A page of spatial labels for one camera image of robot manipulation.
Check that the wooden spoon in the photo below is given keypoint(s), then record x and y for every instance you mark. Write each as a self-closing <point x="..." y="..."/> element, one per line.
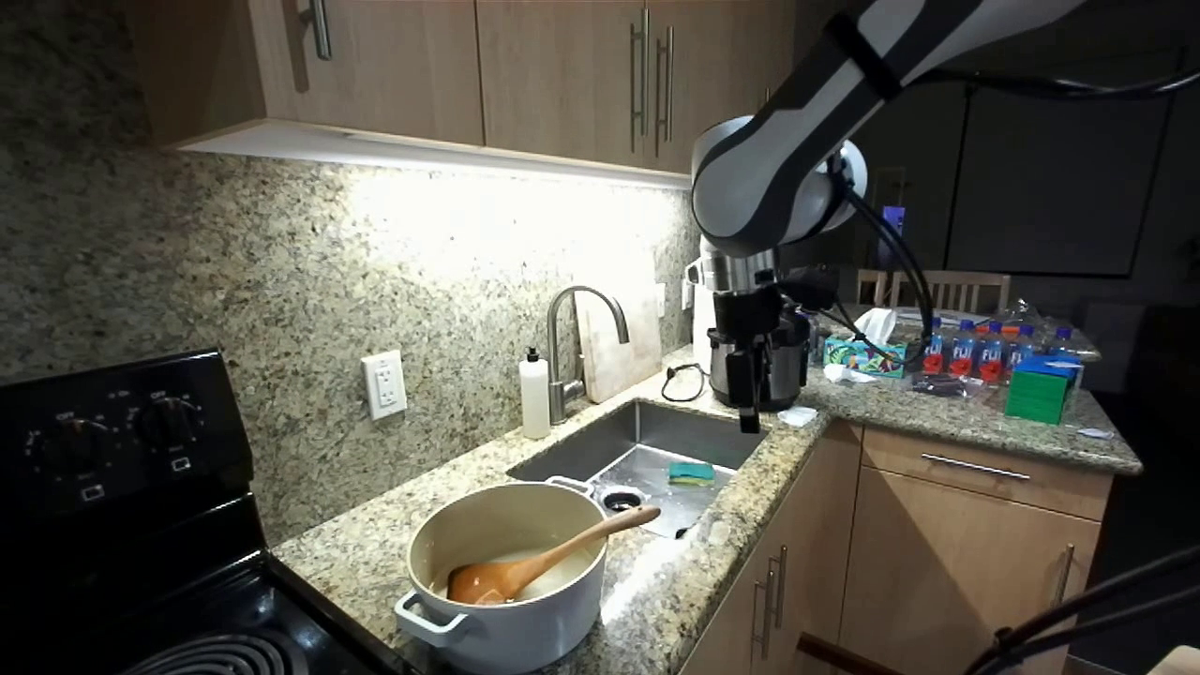
<point x="500" y="579"/>

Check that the pale wooden cutting board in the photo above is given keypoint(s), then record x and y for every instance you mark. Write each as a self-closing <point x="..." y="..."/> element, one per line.
<point x="624" y="362"/>

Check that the stainless steel sink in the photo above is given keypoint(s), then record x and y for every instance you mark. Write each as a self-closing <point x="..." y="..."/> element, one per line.
<point x="624" y="437"/>

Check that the light wood upper cabinet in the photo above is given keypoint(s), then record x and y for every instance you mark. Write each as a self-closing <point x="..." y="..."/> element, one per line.
<point x="398" y="63"/>

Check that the chrome gooseneck faucet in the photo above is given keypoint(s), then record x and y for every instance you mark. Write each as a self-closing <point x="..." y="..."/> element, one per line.
<point x="564" y="362"/>

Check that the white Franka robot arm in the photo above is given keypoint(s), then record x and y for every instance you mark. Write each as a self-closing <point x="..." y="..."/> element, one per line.
<point x="799" y="136"/>

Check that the green dish sponge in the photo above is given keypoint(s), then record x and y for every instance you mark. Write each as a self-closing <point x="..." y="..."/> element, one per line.
<point x="693" y="474"/>

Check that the white paper towel roll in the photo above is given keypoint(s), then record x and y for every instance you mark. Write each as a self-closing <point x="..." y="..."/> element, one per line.
<point x="703" y="314"/>

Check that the large dark window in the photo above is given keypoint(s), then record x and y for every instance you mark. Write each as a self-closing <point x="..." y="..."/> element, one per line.
<point x="1063" y="188"/>

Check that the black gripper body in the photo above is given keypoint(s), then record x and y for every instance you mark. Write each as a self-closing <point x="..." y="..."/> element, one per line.
<point x="750" y="334"/>

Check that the steel pressure cooker black lid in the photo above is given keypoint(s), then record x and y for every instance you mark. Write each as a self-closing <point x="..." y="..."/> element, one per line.
<point x="793" y="368"/>

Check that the blue lit screen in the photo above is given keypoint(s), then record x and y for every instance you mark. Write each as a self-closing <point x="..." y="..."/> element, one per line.
<point x="895" y="218"/>

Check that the wooden dining chair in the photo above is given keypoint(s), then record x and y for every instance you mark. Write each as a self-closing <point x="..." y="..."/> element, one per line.
<point x="963" y="276"/>
<point x="873" y="281"/>

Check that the green box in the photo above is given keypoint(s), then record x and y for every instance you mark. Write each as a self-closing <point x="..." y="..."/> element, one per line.
<point x="1035" y="394"/>

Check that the white soap bottle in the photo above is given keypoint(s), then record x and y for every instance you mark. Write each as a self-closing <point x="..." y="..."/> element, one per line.
<point x="535" y="401"/>

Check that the black electric stove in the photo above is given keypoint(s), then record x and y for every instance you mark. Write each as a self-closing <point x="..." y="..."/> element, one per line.
<point x="113" y="501"/>

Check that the red drink bottle blue cap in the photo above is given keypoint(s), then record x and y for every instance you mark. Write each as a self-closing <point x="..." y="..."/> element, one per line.
<point x="1023" y="328"/>
<point x="935" y="359"/>
<point x="1063" y="341"/>
<point x="966" y="362"/>
<point x="993" y="362"/>

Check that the white wall outlet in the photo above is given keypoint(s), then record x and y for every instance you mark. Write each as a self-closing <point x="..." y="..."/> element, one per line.
<point x="384" y="384"/>

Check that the colourful tissue box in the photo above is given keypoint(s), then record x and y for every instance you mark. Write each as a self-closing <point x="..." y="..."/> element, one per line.
<point x="876" y="362"/>

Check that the light wood base cabinet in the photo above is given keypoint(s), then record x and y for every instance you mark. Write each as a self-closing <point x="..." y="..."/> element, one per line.
<point x="951" y="564"/>
<point x="813" y="537"/>

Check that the crumpled white paper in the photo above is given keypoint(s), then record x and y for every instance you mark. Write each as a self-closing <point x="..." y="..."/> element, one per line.
<point x="796" y="417"/>

